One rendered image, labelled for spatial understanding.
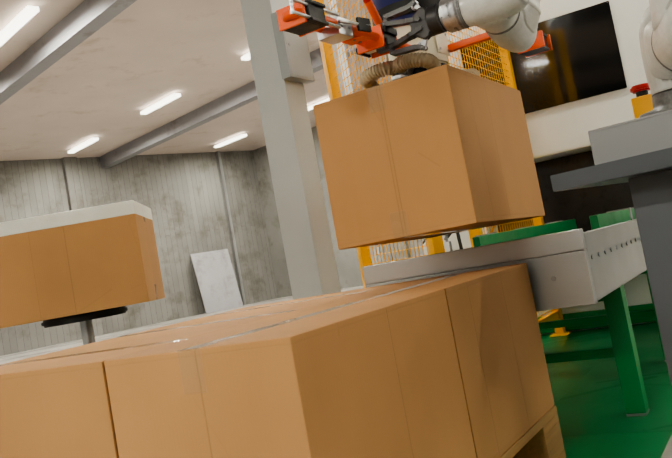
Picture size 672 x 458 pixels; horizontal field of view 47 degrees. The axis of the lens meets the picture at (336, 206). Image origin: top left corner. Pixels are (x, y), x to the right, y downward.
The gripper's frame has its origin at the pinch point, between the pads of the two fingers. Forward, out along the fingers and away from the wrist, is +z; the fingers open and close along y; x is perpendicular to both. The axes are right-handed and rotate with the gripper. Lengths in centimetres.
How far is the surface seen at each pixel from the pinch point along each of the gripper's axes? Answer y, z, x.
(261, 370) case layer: 70, -14, -90
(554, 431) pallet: 111, -20, 24
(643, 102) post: 22, -50, 90
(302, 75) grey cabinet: -29, 89, 109
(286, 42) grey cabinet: -43, 89, 101
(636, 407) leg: 117, -32, 71
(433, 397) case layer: 85, -20, -46
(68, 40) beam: -253, 589, 439
